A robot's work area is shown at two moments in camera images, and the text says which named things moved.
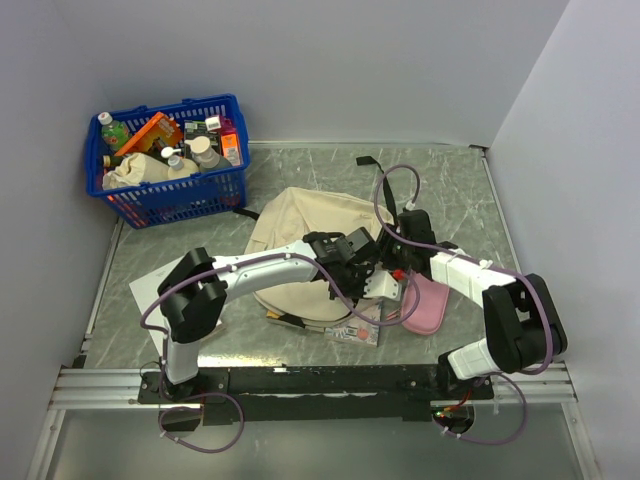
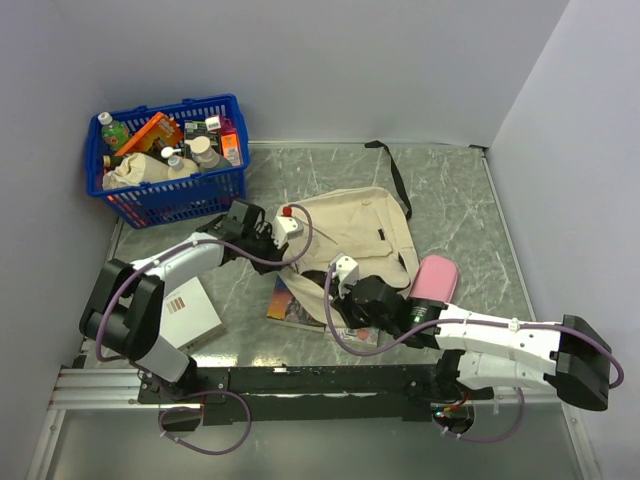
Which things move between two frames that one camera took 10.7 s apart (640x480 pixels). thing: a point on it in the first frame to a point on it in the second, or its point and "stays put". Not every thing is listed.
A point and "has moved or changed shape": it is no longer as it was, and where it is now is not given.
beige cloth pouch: x=134 y=169 stays put
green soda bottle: x=115 y=134 stays put
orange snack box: x=162 y=127 stays put
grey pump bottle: x=204 y=155 stays put
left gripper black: x=365 y=272 to x=274 y=253
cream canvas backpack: x=290 y=216 has moved or changed shape
